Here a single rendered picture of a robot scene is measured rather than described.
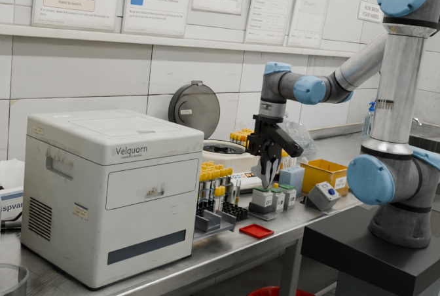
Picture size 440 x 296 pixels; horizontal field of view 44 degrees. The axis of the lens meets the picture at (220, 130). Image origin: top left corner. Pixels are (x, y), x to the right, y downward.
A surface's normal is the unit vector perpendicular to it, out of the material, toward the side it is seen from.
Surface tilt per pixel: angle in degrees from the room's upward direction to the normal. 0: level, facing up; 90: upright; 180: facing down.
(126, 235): 90
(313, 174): 90
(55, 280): 0
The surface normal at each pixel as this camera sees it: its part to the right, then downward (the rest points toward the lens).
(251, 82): 0.75, 0.21
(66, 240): -0.65, 0.07
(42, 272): 0.12, -0.97
